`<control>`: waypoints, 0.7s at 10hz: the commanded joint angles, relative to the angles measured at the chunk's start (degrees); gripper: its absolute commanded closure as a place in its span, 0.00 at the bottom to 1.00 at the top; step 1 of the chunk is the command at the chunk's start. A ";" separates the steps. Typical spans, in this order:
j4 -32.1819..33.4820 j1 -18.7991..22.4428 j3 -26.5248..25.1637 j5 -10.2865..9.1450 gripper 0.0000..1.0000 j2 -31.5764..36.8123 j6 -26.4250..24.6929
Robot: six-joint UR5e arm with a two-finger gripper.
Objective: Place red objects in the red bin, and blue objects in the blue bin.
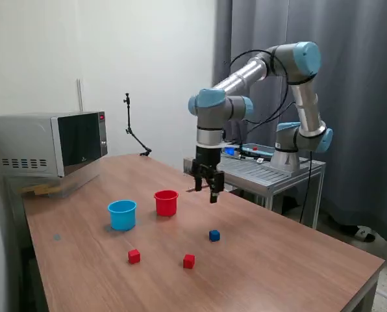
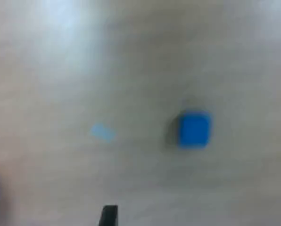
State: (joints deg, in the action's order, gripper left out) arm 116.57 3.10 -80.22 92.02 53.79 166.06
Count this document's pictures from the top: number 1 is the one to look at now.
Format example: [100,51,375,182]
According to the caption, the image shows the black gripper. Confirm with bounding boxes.
[193,146,226,204]

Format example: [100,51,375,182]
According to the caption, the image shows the red plastic bin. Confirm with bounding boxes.
[153,190,179,217]

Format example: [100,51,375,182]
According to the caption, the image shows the blue plastic bin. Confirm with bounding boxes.
[107,199,138,232]

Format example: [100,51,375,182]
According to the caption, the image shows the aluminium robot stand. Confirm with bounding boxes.
[183,151,327,230]

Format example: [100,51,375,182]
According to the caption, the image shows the teach pendant with blue rim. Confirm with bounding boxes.
[237,144,275,160]

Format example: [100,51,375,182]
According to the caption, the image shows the white vertical pipe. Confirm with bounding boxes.
[76,79,84,112]

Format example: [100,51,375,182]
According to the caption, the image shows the wooden blocks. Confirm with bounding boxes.
[19,183,61,198]

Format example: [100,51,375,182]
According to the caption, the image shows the black slipper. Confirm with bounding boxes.
[355,226,377,243]

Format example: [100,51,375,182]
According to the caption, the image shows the dark grey curtain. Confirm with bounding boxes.
[211,0,387,244]

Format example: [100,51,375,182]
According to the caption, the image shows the silver microwave oven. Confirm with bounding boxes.
[0,110,109,179]

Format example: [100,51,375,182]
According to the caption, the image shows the grey table leg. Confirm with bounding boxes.
[348,263,385,312]

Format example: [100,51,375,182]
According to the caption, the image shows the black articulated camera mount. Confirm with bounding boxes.
[122,92,153,157]

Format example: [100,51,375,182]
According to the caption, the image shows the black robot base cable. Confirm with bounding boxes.
[299,152,314,224]

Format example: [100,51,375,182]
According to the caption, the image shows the black camera cable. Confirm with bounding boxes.
[224,49,298,146]

